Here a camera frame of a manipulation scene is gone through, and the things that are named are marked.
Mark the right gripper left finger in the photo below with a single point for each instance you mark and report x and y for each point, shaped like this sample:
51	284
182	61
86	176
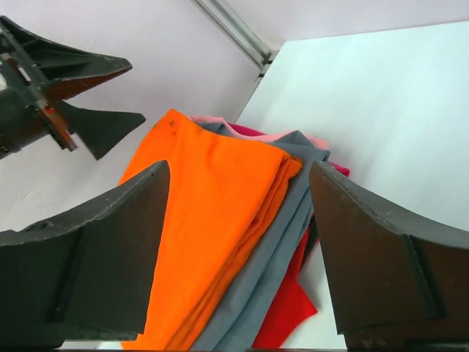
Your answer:
86	273

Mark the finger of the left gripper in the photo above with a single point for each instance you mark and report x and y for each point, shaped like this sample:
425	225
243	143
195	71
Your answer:
100	131
61	72

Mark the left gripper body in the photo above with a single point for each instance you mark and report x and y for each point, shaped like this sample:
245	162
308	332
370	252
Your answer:
26	114

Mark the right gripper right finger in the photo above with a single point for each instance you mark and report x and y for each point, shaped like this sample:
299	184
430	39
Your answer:
396	279

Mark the orange t-shirt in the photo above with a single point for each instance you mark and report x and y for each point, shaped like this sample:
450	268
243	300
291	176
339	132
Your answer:
224	193

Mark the red folded t-shirt in stack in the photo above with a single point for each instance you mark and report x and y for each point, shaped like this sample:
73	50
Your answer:
291	305

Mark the magenta folded t-shirt in stack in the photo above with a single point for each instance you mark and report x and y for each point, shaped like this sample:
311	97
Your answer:
245	131

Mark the pink folded t-shirt in stack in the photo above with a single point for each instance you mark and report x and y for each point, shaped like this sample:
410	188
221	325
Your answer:
262	137

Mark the grey folded t-shirt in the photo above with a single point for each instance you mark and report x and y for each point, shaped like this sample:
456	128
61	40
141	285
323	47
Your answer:
238	317

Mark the black table edge rail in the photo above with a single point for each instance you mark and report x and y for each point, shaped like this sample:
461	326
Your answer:
425	348

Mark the left aluminium corner post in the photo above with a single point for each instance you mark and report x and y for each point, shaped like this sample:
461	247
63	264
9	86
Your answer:
244	37

